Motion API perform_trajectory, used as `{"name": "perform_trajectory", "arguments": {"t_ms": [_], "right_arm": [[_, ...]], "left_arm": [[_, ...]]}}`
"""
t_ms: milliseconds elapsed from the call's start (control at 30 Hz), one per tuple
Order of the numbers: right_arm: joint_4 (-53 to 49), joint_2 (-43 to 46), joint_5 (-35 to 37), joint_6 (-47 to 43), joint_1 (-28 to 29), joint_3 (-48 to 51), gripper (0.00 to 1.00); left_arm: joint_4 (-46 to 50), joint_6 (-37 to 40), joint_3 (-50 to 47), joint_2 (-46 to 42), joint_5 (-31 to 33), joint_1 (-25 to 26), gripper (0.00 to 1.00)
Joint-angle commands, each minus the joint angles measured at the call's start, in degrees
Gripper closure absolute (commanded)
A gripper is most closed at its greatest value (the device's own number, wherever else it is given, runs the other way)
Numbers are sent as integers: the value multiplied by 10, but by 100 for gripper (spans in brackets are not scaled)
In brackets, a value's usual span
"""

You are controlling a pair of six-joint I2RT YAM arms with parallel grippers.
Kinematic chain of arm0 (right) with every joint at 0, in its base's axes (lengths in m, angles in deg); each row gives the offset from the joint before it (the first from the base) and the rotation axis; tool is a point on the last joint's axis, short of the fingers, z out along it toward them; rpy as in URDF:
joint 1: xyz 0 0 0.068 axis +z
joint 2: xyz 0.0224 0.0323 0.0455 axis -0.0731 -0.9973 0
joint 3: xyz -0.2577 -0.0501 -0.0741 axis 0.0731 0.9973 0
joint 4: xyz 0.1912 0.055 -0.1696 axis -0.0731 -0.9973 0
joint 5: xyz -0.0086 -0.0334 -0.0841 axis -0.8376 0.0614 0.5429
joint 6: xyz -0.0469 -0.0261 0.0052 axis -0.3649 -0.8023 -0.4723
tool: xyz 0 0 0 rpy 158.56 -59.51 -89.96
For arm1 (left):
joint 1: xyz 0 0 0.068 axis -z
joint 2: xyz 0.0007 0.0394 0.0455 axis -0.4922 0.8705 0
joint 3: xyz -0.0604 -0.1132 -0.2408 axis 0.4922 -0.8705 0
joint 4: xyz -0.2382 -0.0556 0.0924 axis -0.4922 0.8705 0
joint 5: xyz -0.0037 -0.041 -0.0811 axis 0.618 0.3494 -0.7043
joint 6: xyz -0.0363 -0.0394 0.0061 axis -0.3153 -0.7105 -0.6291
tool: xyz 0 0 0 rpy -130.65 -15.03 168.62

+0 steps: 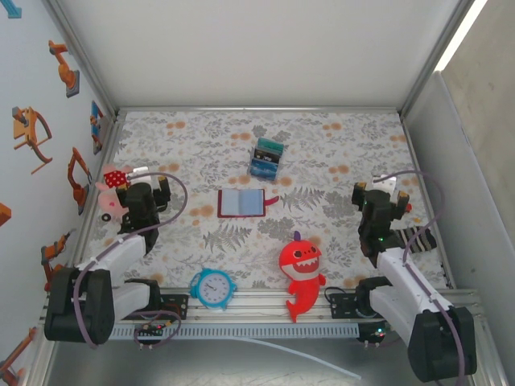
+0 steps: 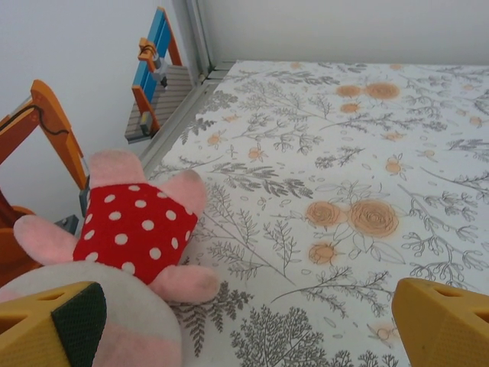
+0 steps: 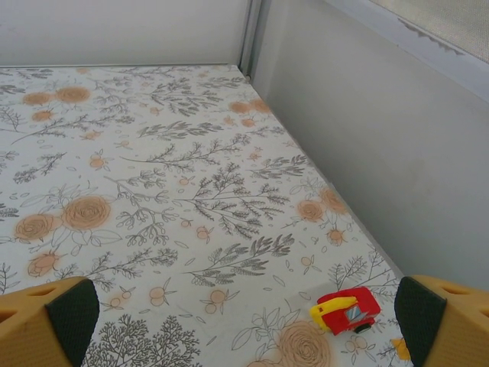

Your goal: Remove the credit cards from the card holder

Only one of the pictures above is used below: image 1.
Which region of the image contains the orange gripper claw wall sticker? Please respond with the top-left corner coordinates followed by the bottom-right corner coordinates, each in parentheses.
top-left (11, 106), bottom-right (54, 175)

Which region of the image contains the blue orange wall sticker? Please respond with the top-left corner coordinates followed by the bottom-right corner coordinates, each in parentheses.
top-left (90, 100), bottom-right (105, 156)

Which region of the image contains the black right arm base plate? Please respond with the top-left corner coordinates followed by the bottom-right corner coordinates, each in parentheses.
top-left (328, 291), bottom-right (363, 319)

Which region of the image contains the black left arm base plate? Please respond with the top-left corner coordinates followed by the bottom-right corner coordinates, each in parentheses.
top-left (159, 294), bottom-right (190, 321)

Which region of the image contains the white light strip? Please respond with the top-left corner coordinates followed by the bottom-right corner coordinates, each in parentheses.
top-left (434, 0), bottom-right (488, 72)

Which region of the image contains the black white striped sock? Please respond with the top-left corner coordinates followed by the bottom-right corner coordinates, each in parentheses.
top-left (396, 225), bottom-right (438, 254)

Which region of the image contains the circuit board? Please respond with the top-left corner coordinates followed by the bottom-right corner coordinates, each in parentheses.
top-left (134, 322), bottom-right (167, 343)
top-left (356, 321), bottom-right (393, 346)

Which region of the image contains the aluminium front rail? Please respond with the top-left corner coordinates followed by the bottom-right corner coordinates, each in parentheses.
top-left (39, 287), bottom-right (486, 322)

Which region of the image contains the grey slotted cable duct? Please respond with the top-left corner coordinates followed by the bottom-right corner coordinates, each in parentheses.
top-left (108, 324), bottom-right (361, 339)

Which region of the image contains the red shark plush toy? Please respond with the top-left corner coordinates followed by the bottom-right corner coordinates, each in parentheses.
top-left (278, 230), bottom-right (328, 324)

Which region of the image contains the floral table mat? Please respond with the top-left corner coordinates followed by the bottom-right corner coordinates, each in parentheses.
top-left (78, 110), bottom-right (451, 290)

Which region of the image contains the right circuit board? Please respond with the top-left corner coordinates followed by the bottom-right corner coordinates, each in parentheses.
top-left (356, 321), bottom-right (393, 346)

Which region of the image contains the blue alarm clock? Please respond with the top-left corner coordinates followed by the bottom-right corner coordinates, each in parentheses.
top-left (188, 267), bottom-right (238, 314)

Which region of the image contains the black credit card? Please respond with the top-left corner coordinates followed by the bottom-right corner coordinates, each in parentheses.
top-left (252, 146), bottom-right (282, 162)

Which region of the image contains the white plastic tube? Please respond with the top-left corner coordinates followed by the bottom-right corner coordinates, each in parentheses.
top-left (237, 336), bottom-right (362, 380)

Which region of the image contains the aluminium back rail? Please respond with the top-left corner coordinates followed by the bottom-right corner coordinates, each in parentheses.
top-left (116, 105), bottom-right (403, 114)

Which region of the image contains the aluminium side rail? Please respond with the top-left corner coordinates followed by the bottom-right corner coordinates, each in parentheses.
top-left (68, 114), bottom-right (124, 290)

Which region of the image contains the red card holder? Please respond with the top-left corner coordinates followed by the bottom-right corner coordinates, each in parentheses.
top-left (216, 188), bottom-right (281, 220)

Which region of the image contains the left circuit board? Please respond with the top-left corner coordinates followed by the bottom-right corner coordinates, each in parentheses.
top-left (134, 322), bottom-right (167, 343)

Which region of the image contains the aluminium frame post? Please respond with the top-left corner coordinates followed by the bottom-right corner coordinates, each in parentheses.
top-left (396, 0), bottom-right (480, 117)
top-left (42, 0), bottom-right (122, 117)

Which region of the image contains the pink pig plush toy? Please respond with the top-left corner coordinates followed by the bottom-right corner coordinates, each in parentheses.
top-left (95, 163), bottom-right (140, 222)

